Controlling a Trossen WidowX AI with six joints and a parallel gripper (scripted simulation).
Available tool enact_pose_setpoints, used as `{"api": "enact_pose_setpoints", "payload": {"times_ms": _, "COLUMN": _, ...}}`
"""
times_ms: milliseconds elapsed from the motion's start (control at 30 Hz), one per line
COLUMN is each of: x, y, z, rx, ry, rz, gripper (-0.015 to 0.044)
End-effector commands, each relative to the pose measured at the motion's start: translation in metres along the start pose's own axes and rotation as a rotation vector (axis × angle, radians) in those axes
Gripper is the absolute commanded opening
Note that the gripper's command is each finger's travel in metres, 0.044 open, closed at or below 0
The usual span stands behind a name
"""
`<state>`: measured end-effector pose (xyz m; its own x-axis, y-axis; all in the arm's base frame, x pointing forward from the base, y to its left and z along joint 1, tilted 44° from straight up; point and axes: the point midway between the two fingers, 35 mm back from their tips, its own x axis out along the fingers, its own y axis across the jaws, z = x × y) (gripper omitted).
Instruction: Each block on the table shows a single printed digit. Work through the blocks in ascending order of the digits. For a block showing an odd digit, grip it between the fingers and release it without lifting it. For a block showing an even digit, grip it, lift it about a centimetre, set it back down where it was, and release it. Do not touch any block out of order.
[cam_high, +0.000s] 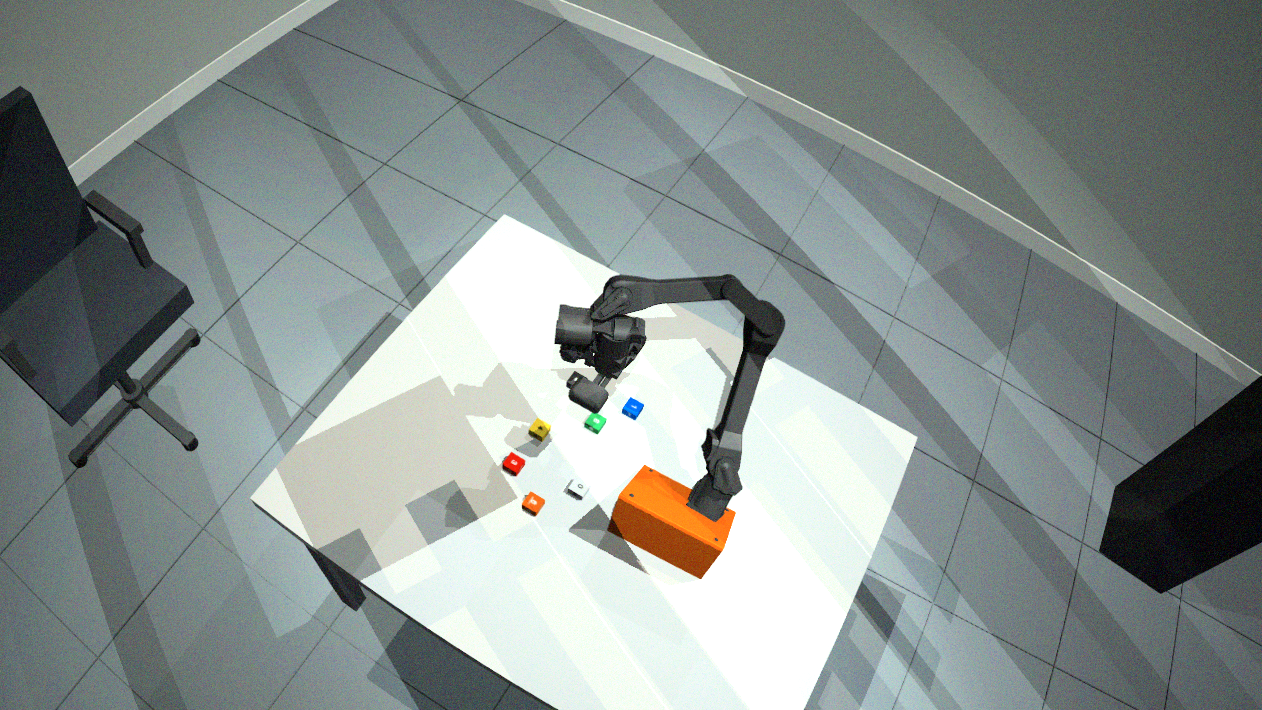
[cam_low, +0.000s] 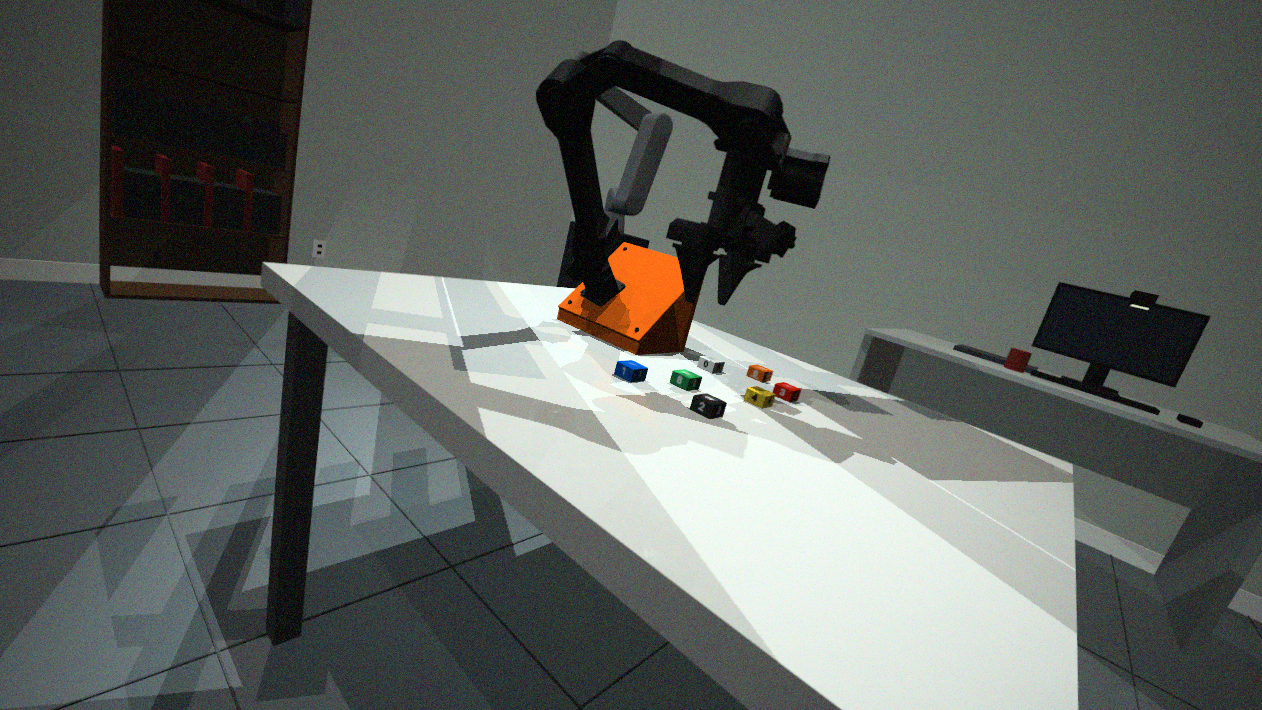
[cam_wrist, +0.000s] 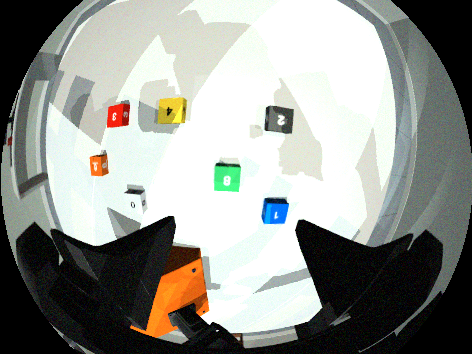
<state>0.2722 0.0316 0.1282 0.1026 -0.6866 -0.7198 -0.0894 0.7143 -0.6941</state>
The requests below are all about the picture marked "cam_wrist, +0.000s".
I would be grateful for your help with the green block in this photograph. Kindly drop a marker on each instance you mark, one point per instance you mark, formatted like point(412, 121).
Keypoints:
point(227, 178)

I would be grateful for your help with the yellow block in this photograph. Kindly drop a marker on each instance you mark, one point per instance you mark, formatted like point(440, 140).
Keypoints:
point(172, 110)

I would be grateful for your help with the blue block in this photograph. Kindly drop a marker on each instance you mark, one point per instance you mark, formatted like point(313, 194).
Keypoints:
point(274, 210)

